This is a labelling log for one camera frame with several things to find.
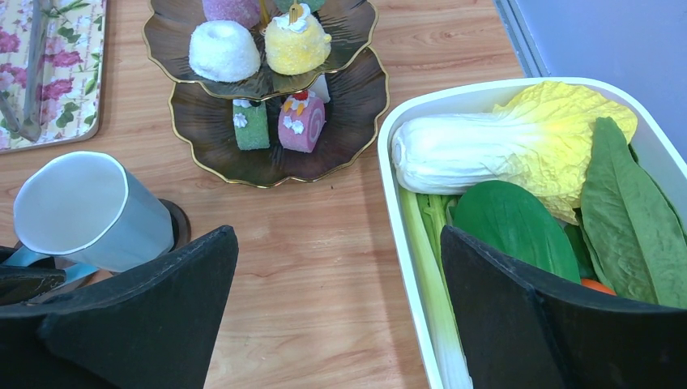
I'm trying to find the green cake with panda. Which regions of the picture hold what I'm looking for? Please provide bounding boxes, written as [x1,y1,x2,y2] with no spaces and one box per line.
[232,99,270,151]

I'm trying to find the white oval vegetable basin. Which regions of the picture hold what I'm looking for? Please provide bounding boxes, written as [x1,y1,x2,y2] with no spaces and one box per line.
[378,77,686,388]

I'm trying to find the white triangular cake slice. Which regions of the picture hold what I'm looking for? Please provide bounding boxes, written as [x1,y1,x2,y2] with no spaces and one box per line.
[309,75,331,104]

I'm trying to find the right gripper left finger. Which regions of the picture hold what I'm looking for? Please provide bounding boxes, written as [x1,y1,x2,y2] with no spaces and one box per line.
[1,225,239,388]

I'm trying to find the metal serving tongs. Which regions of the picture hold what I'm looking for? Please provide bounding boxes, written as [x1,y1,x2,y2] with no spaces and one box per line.
[1,0,53,143]

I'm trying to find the purple cake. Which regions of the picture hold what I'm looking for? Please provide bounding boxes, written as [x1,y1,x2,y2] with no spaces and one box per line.
[202,0,261,29]

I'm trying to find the three-tier dark cake stand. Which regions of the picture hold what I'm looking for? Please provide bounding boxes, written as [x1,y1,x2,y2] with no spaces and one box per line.
[143,1,390,188]

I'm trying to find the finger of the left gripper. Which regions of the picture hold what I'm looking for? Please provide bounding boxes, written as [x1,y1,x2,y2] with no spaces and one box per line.
[1,246,66,306]

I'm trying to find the yellow cupcake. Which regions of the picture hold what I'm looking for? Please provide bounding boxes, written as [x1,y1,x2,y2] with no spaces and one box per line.
[264,1,331,75]

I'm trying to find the long dark green leaf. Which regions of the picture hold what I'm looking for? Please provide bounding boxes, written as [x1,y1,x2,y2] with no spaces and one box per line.
[581,118,686,309]

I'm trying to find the pink strawberry cake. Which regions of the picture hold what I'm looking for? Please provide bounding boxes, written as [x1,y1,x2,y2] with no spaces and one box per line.
[278,90,326,153]

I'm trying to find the orange carrot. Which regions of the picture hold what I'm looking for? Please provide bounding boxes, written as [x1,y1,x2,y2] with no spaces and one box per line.
[581,278,617,296]

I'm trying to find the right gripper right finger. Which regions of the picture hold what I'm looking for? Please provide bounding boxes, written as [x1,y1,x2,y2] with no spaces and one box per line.
[441,226,686,388]

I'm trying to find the green round cake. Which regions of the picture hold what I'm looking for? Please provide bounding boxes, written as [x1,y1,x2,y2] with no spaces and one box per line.
[275,0,327,15]

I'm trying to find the napa cabbage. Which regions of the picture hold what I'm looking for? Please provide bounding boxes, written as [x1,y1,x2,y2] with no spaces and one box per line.
[390,81,638,224]

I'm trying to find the white round cake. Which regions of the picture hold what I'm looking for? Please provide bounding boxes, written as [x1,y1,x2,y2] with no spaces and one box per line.
[189,20,261,83]

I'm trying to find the pale green celery stalk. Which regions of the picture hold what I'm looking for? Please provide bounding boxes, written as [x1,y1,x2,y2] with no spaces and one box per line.
[399,188,473,388]

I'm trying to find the green bok choy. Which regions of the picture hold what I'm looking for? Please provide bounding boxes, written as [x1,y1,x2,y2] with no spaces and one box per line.
[450,180,581,284]

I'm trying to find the floral rectangular tray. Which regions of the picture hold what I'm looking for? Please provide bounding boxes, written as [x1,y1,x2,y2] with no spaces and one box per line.
[1,1,107,153]

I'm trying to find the light blue handled mug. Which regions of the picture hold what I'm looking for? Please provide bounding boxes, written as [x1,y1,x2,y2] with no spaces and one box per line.
[3,151,175,284]

